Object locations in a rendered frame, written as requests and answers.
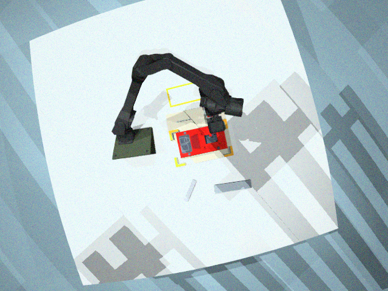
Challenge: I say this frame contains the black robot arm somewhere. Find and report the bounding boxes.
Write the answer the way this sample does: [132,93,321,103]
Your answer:
[112,53,244,145]

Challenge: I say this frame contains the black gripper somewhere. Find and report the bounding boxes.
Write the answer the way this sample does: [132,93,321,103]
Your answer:
[199,88,226,134]

